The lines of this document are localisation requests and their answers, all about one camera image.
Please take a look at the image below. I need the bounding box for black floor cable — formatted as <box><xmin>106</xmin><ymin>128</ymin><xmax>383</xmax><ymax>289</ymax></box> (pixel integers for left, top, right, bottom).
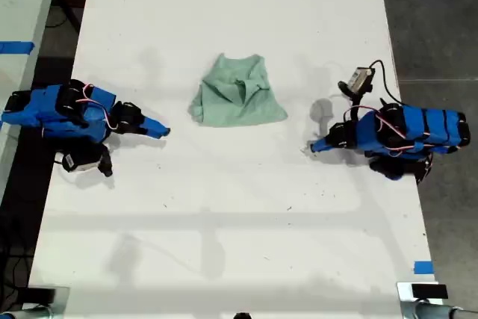
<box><xmin>44</xmin><ymin>0</ymin><xmax>81</xmax><ymax>34</ymax></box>
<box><xmin>0</xmin><ymin>217</ymin><xmax>35</xmax><ymax>298</ymax></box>

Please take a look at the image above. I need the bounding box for small black box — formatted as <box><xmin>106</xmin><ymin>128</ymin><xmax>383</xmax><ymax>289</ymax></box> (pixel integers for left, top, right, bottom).
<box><xmin>20</xmin><ymin>286</ymin><xmax>58</xmax><ymax>303</ymax></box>
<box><xmin>410</xmin><ymin>284</ymin><xmax>449</xmax><ymax>300</ymax></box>

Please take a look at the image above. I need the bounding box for short black camera stalk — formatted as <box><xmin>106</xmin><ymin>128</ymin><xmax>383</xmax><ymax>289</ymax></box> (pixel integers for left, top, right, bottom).
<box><xmin>347</xmin><ymin>90</ymin><xmax>366</xmax><ymax>111</ymax></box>
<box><xmin>93</xmin><ymin>144</ymin><xmax>114</xmax><ymax>179</ymax></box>

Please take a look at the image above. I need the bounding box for blue tape strip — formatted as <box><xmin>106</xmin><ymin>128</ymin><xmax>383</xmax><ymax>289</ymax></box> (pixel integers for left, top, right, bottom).
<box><xmin>413</xmin><ymin>260</ymin><xmax>435</xmax><ymax>276</ymax></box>
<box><xmin>0</xmin><ymin>40</ymin><xmax>36</xmax><ymax>55</ymax></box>

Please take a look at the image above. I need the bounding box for black camera cable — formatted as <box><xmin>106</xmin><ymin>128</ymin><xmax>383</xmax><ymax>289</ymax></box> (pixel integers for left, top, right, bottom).
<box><xmin>367</xmin><ymin>59</ymin><xmax>403</xmax><ymax>105</ymax></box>

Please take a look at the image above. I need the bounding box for pale green T-shirt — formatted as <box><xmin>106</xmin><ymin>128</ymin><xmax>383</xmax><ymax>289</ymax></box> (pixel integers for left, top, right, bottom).
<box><xmin>187</xmin><ymin>52</ymin><xmax>290</xmax><ymax>128</ymax></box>

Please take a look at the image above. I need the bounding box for metal clamp bracket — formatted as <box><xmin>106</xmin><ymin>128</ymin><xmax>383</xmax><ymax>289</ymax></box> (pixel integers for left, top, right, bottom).
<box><xmin>396</xmin><ymin>281</ymin><xmax>478</xmax><ymax>319</ymax></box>
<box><xmin>0</xmin><ymin>285</ymin><xmax>71</xmax><ymax>319</ymax></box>

